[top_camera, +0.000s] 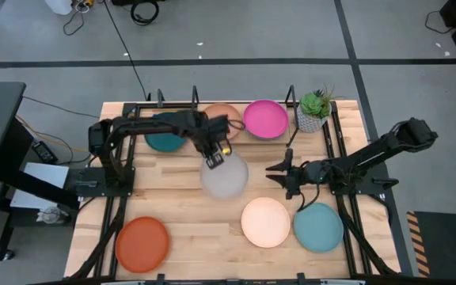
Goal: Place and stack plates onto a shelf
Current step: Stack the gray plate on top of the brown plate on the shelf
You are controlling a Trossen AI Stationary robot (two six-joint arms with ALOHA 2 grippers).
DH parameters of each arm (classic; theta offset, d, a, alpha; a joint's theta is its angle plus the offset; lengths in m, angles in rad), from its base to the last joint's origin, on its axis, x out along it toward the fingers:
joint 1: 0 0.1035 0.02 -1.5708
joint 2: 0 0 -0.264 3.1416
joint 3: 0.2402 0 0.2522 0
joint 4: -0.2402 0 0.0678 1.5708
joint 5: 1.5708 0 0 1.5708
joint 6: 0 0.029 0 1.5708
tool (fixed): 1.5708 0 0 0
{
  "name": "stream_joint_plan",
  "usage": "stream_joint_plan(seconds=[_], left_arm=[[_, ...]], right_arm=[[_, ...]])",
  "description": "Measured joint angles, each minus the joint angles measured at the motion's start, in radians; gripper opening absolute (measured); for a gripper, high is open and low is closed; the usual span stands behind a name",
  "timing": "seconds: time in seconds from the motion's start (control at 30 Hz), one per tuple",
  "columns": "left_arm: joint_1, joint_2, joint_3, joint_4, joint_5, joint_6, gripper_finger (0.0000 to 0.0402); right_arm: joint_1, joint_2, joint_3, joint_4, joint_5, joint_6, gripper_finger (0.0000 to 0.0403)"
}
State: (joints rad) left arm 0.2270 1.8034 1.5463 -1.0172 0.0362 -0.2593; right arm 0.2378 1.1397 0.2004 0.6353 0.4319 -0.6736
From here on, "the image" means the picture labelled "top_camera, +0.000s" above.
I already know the magenta plate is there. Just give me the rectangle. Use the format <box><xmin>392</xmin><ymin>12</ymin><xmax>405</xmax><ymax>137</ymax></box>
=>
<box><xmin>242</xmin><ymin>99</ymin><xmax>290</xmax><ymax>141</ymax></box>

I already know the white board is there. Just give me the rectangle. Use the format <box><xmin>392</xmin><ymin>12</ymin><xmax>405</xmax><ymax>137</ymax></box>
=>
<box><xmin>9</xmin><ymin>161</ymin><xmax>70</xmax><ymax>210</ymax></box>

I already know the black floor cable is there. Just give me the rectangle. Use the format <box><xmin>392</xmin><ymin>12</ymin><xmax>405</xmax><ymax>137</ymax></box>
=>
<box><xmin>103</xmin><ymin>0</ymin><xmax>150</xmax><ymax>101</ymax></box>

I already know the dark teal plate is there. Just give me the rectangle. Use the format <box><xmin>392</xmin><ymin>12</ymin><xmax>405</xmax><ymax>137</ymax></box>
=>
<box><xmin>144</xmin><ymin>112</ymin><xmax>189</xmax><ymax>154</ymax></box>

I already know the terracotta plate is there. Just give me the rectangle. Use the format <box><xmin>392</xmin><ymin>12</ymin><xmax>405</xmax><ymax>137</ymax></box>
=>
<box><xmin>203</xmin><ymin>102</ymin><xmax>244</xmax><ymax>141</ymax></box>

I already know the coiled black cable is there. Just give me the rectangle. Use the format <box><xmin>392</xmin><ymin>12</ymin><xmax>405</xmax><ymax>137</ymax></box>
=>
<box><xmin>130</xmin><ymin>0</ymin><xmax>161</xmax><ymax>27</ymax></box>

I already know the white container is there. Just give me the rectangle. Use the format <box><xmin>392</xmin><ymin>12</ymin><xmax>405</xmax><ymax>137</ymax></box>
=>
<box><xmin>44</xmin><ymin>0</ymin><xmax>74</xmax><ymax>16</ymax></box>

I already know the succulent in white patterned pot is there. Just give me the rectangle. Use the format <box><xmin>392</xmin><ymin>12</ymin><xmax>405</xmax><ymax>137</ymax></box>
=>
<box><xmin>295</xmin><ymin>83</ymin><xmax>342</xmax><ymax>134</ymax></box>

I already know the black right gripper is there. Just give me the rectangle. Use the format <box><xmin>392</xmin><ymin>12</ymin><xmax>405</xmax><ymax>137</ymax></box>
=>
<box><xmin>265</xmin><ymin>148</ymin><xmax>331</xmax><ymax>200</ymax></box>

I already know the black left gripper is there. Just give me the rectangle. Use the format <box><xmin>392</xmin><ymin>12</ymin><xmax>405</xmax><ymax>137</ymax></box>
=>
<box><xmin>190</xmin><ymin>112</ymin><xmax>231</xmax><ymax>170</ymax></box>

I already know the light teal plate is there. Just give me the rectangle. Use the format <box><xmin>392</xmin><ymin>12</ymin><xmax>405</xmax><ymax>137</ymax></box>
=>
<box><xmin>293</xmin><ymin>202</ymin><xmax>345</xmax><ymax>254</ymax></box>

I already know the peach plate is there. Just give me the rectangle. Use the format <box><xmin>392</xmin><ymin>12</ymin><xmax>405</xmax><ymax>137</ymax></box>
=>
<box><xmin>240</xmin><ymin>196</ymin><xmax>291</xmax><ymax>249</ymax></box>

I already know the black hazard-striped mat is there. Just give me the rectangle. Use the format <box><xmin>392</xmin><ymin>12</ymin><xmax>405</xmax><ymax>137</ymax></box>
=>
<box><xmin>405</xmin><ymin>211</ymin><xmax>456</xmax><ymax>278</ymax></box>

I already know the grey plate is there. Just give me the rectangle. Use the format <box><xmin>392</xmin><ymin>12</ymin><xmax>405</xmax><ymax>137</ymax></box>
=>
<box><xmin>199</xmin><ymin>152</ymin><xmax>250</xmax><ymax>200</ymax></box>

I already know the orange plate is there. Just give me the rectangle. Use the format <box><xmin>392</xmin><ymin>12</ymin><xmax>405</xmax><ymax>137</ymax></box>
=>
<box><xmin>115</xmin><ymin>216</ymin><xmax>170</xmax><ymax>274</ymax></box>

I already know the black power adapter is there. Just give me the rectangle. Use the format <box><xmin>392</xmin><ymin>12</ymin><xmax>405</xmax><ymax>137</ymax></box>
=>
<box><xmin>31</xmin><ymin>140</ymin><xmax>59</xmax><ymax>165</ymax></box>

